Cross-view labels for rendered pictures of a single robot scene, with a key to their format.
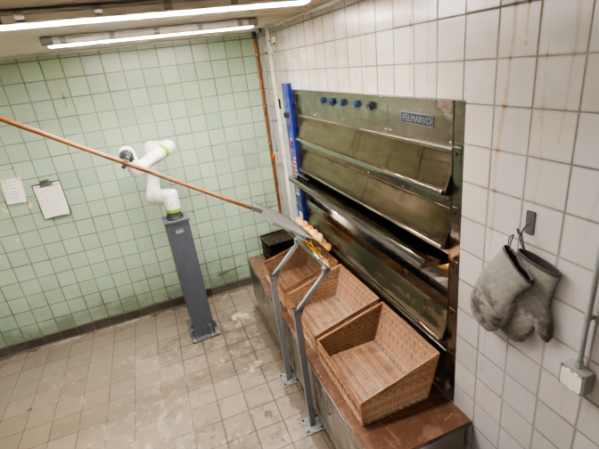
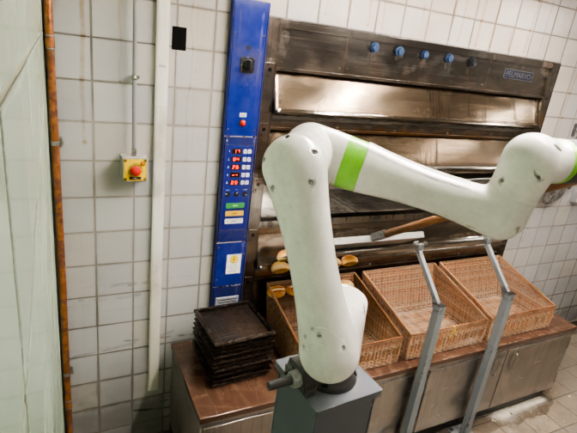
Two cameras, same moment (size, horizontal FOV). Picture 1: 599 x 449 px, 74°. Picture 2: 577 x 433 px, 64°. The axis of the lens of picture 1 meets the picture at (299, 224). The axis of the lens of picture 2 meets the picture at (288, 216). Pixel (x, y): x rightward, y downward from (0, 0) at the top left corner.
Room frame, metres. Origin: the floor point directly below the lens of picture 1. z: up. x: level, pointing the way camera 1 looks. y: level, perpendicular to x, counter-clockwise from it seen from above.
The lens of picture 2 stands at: (3.56, 2.00, 1.98)
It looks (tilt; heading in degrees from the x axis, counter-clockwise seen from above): 20 degrees down; 260
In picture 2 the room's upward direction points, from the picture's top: 7 degrees clockwise
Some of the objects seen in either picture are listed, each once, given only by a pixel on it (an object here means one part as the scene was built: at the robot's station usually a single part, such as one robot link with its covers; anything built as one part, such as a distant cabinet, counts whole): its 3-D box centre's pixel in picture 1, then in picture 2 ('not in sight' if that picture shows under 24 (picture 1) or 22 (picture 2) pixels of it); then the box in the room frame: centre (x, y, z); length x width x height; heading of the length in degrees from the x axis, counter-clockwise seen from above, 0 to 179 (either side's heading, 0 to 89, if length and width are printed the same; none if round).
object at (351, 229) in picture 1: (361, 235); (400, 215); (2.48, -0.41, 1.16); 1.80 x 0.06 x 0.04; 18
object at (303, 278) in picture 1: (299, 269); (331, 321); (2.92, 0.05, 0.72); 0.56 x 0.49 x 0.28; 18
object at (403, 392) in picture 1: (373, 356); (493, 293); (1.80, -0.32, 0.72); 0.56 x 0.49 x 0.28; 18
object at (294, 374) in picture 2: (173, 212); (312, 369); (3.28, 1.06, 1.23); 0.26 x 0.15 x 0.06; 22
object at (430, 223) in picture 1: (354, 183); (416, 152); (2.47, -0.38, 1.54); 1.79 x 0.11 x 0.19; 18
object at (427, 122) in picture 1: (353, 110); (432, 65); (2.48, -0.41, 1.99); 1.80 x 0.08 x 0.21; 18
